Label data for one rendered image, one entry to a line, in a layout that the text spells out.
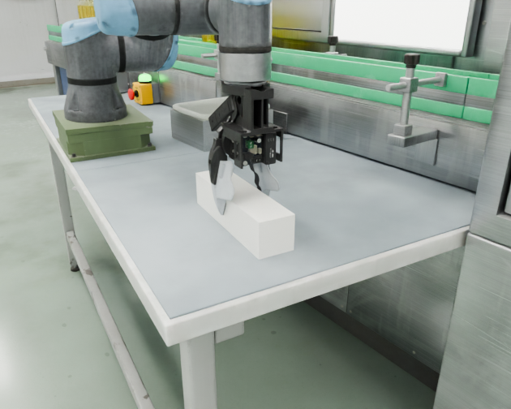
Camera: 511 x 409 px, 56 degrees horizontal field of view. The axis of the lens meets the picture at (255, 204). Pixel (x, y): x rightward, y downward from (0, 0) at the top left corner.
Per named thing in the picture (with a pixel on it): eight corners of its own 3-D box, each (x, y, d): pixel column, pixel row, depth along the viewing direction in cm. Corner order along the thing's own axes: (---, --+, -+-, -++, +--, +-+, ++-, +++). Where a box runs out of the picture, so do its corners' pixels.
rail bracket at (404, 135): (440, 163, 100) (457, 51, 91) (388, 180, 91) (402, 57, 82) (420, 157, 104) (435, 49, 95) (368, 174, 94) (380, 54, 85)
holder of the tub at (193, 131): (288, 134, 134) (288, 106, 131) (203, 152, 119) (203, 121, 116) (251, 122, 147) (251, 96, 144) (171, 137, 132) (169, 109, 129)
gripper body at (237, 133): (238, 174, 69) (238, 89, 64) (214, 157, 76) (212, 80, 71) (284, 165, 73) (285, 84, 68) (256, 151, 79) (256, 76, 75)
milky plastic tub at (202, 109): (273, 135, 131) (274, 104, 128) (203, 150, 119) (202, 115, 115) (237, 123, 144) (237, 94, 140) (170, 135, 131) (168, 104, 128)
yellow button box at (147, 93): (160, 104, 173) (158, 83, 170) (140, 106, 168) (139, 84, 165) (152, 101, 178) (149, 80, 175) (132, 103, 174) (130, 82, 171)
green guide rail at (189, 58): (221, 77, 142) (221, 49, 139) (218, 78, 142) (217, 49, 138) (50, 39, 270) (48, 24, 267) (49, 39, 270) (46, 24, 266)
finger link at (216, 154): (206, 183, 74) (220, 128, 72) (202, 180, 75) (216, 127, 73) (232, 187, 77) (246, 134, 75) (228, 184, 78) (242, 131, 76)
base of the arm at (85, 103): (65, 124, 112) (59, 82, 108) (64, 110, 125) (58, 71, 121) (130, 120, 117) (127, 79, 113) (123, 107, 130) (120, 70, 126)
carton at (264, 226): (259, 259, 70) (259, 222, 68) (197, 203, 90) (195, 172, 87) (294, 250, 73) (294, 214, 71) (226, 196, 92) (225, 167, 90)
